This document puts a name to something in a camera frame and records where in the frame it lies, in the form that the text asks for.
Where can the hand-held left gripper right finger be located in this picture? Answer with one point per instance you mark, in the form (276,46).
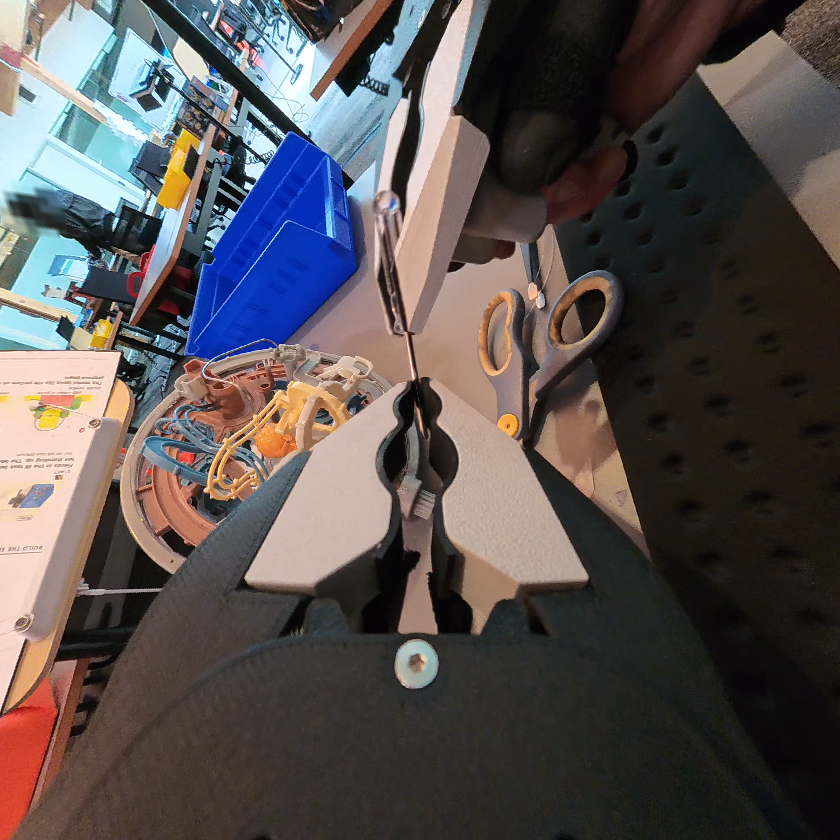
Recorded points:
(518,525)

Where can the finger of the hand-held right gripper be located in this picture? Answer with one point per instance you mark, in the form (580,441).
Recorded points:
(433,72)
(439,210)

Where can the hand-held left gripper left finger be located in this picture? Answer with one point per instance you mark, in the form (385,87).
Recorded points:
(315,525)

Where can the marble maze ball toy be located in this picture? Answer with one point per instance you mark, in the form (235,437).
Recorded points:
(197,499)

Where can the person's right forearm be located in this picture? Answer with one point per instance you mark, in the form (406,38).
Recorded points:
(761,23)

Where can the person's right hand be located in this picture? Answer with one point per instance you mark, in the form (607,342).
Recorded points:
(663,59)

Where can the small white tag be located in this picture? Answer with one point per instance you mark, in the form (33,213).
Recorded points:
(538,296)

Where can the grey orange scissors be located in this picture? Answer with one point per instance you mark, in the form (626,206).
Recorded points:
(512,394)

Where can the blue storage bin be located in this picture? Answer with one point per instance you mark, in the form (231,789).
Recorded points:
(275,282)

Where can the black dimpled mat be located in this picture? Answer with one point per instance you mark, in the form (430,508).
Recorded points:
(722,459)

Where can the yellow storage bin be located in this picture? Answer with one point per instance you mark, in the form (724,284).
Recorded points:
(177,184)

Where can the instruction sheet board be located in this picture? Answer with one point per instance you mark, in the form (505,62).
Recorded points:
(52,492)

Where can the wooden-edged table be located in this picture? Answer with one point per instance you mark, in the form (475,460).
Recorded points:
(167,262)

